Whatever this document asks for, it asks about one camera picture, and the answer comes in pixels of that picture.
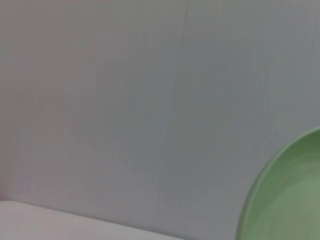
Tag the green round plate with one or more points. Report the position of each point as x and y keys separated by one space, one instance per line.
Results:
x=287 y=195

